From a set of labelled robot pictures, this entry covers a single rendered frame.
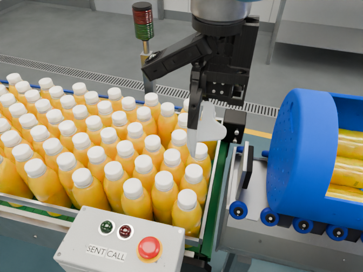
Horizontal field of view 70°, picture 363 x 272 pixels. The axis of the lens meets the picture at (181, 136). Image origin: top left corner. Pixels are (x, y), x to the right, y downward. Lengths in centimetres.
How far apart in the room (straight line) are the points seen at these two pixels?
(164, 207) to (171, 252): 16
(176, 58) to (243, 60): 9
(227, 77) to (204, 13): 9
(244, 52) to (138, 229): 34
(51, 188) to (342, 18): 382
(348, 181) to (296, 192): 18
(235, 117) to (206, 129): 45
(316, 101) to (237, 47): 25
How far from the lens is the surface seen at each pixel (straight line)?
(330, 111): 55
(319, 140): 52
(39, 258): 182
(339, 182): 69
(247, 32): 35
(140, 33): 91
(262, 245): 75
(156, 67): 39
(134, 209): 58
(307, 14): 399
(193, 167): 58
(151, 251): 46
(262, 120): 243
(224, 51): 37
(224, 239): 75
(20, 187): 80
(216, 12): 33
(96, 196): 63
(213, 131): 39
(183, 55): 37
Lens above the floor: 154
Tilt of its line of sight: 45 degrees down
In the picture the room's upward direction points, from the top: straight up
